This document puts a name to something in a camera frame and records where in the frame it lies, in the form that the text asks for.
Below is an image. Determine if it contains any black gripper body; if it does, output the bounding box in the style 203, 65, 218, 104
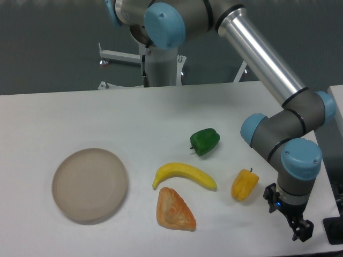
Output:
275, 191, 308, 217

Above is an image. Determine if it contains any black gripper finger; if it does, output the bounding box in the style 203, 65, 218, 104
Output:
263, 183, 278, 213
283, 211, 314, 242

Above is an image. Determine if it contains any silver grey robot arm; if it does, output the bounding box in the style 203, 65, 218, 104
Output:
105, 1, 336, 241

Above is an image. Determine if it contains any yellow bell pepper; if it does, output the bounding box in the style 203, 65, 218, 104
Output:
231, 169, 259, 201

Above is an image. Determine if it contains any green bell pepper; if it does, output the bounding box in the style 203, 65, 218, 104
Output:
190, 128, 220, 156

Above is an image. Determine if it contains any black device at right edge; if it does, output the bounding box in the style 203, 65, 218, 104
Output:
323, 217, 342, 245

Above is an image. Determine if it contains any yellow banana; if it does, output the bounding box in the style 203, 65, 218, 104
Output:
152, 162, 217, 191

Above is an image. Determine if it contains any orange triangular pastry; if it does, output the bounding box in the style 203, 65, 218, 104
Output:
156, 187, 197, 231

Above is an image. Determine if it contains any white box at right edge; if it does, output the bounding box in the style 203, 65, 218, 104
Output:
328, 85, 343, 133

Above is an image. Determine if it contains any beige round plate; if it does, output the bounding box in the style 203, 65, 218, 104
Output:
51, 148, 128, 225

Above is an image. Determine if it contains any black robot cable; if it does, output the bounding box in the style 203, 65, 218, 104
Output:
141, 40, 154, 88

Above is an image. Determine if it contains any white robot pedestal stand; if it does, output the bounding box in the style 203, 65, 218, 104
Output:
99, 27, 251, 88

